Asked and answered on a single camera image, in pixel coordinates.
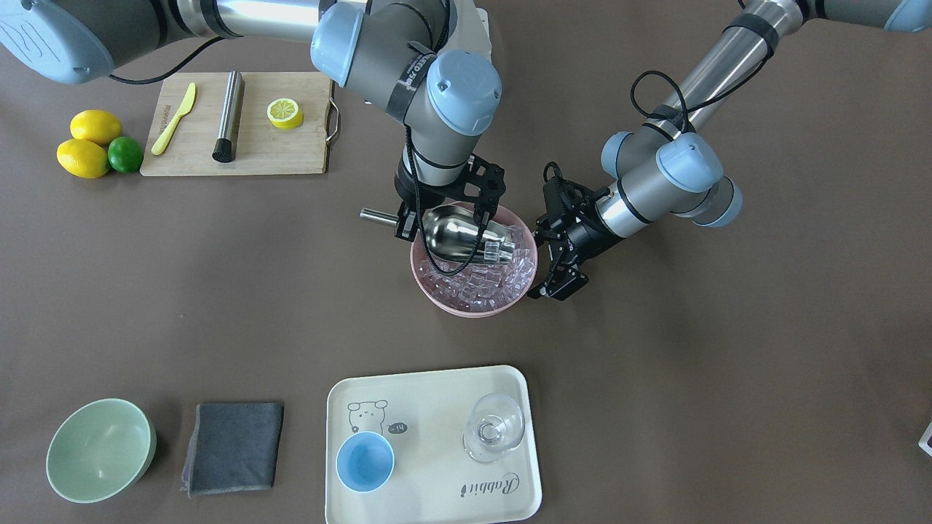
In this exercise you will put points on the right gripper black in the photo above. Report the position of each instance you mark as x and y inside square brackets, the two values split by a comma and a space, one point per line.
[408, 223]

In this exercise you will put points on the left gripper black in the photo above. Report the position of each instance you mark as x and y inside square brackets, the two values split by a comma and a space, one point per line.
[583, 238]

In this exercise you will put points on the stainless steel ice scoop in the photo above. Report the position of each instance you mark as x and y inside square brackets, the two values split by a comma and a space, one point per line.
[451, 235]

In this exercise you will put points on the pink bowl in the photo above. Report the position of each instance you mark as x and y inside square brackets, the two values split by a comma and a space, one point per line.
[473, 309]

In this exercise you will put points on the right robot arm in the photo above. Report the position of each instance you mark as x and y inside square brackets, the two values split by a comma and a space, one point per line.
[426, 64]

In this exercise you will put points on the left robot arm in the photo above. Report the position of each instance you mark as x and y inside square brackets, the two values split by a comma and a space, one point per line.
[665, 166]

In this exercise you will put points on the pile of clear ice cubes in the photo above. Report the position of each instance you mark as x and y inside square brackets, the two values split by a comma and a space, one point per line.
[488, 280]

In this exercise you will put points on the light blue cup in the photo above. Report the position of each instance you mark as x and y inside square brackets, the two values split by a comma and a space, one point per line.
[365, 462]

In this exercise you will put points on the clear wine glass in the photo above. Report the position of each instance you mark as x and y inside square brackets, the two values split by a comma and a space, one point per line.
[496, 425]

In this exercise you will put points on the cream serving tray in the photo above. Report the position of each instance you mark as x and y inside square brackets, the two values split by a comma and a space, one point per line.
[423, 416]

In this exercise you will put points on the half lemon slice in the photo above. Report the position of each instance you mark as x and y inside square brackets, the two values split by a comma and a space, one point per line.
[285, 114]

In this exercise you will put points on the steel muddler black tip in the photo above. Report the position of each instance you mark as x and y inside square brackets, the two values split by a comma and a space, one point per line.
[226, 143]

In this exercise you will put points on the bamboo cutting board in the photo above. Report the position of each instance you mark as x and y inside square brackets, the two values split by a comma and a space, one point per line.
[262, 149]

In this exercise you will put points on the yellow plastic knife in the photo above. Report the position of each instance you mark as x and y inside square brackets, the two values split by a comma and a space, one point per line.
[165, 137]

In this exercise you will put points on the green lime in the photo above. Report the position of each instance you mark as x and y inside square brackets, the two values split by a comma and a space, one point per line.
[125, 154]

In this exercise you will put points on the grey folded cloth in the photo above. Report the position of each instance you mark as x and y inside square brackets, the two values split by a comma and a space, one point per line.
[233, 448]

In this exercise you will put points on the upper whole yellow lemon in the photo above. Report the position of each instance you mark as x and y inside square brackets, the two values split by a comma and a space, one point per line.
[98, 126]

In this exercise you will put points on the whole yellow lemon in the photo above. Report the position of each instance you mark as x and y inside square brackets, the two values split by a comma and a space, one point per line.
[83, 158]
[98, 126]

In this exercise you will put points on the lower whole yellow lemon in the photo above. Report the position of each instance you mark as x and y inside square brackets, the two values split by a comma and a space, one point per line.
[83, 158]

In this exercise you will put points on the light green bowl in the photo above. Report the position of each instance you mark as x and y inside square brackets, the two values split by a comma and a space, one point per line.
[100, 450]

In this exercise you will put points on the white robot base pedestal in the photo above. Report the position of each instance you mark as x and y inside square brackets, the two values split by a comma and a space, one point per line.
[471, 30]

